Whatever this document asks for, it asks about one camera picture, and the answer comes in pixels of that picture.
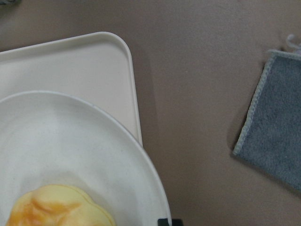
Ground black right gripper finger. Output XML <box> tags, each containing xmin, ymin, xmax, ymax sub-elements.
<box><xmin>158</xmin><ymin>218</ymin><xmax>183</xmax><ymax>226</ymax></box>

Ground yellow glazed donut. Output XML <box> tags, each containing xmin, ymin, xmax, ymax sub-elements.
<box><xmin>6</xmin><ymin>185</ymin><xmax>116</xmax><ymax>226</ymax></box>

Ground white round plate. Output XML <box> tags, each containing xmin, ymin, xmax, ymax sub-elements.
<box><xmin>0</xmin><ymin>91</ymin><xmax>171</xmax><ymax>226</ymax></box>

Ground cream rectangular tray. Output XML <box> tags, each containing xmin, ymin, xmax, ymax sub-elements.
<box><xmin>0</xmin><ymin>32</ymin><xmax>142</xmax><ymax>141</ymax></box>

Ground grey folded cloth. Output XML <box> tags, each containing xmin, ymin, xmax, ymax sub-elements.
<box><xmin>233</xmin><ymin>34</ymin><xmax>301</xmax><ymax>191</ymax></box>

